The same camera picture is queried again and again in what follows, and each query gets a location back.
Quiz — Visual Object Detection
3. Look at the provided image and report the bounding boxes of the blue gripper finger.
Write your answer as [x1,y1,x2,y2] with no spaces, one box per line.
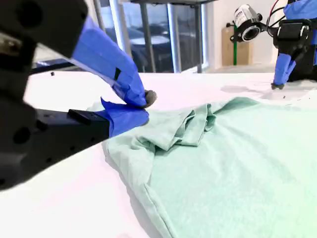
[271,53,292,90]
[284,44,309,83]
[34,97,150,172]
[0,0,158,109]

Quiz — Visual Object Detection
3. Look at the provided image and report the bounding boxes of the pale green T-shirt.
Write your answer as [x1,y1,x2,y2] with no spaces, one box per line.
[86,96,317,238]

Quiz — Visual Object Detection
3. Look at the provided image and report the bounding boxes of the brown cardboard box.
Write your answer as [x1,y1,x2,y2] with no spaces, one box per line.
[221,25,254,66]

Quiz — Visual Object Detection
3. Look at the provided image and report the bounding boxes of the grey desk with metal legs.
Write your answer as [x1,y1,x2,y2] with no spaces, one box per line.
[130,0,219,74]

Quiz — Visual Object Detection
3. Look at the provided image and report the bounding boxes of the red and black wires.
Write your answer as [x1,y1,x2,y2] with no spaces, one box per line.
[265,0,289,28]

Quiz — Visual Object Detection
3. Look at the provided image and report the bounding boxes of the silver black gripper camera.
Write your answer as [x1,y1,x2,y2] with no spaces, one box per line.
[229,4,277,44]

